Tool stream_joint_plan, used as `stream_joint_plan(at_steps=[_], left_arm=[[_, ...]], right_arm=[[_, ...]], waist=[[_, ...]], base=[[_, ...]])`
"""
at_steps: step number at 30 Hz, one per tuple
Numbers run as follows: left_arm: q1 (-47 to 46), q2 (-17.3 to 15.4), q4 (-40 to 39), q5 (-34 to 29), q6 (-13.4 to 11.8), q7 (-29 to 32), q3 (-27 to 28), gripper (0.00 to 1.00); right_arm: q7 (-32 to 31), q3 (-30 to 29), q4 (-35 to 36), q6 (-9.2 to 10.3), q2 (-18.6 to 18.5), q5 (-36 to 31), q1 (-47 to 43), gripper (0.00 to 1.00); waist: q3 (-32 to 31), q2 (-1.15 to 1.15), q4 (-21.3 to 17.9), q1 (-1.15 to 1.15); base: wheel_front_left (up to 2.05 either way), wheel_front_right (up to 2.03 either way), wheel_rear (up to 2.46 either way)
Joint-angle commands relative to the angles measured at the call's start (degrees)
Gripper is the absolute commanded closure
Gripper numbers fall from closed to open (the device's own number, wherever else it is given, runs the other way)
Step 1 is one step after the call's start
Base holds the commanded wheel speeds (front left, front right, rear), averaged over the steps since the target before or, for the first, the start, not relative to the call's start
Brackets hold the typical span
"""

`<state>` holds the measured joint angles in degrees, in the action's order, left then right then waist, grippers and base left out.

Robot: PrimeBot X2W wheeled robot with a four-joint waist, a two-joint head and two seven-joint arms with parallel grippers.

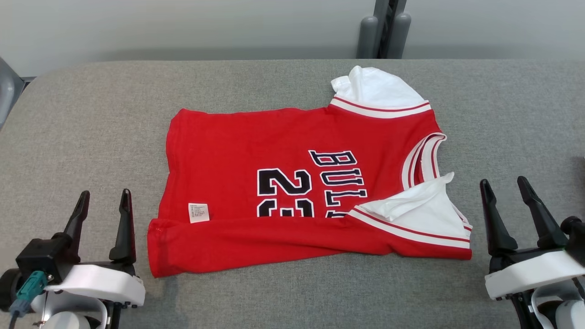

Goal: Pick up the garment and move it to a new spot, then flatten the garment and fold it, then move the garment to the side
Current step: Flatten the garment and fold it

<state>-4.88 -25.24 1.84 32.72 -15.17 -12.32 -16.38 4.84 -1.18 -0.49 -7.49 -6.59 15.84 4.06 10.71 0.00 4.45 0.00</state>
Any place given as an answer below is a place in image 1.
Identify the red white basketball jersey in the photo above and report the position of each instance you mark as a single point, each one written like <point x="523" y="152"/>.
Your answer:
<point x="228" y="160"/>

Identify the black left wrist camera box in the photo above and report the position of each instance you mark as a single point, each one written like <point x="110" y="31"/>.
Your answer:
<point x="43" y="258"/>

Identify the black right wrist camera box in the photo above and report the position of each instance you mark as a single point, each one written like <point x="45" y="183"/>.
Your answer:
<point x="577" y="237"/>

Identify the grey cylindrical post foot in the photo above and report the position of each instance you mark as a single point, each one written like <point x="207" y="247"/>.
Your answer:
<point x="398" y="36"/>
<point x="367" y="39"/>

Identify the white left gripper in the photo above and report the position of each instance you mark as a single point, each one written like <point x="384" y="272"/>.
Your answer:
<point x="105" y="283"/>

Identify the grey metal partition post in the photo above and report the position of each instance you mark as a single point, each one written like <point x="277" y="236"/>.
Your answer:
<point x="388" y="23"/>
<point x="8" y="91"/>

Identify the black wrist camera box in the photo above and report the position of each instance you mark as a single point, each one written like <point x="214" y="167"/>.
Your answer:
<point x="43" y="258"/>
<point x="577" y="237"/>

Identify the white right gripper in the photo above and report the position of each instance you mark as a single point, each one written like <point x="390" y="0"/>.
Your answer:
<point x="534" y="274"/>

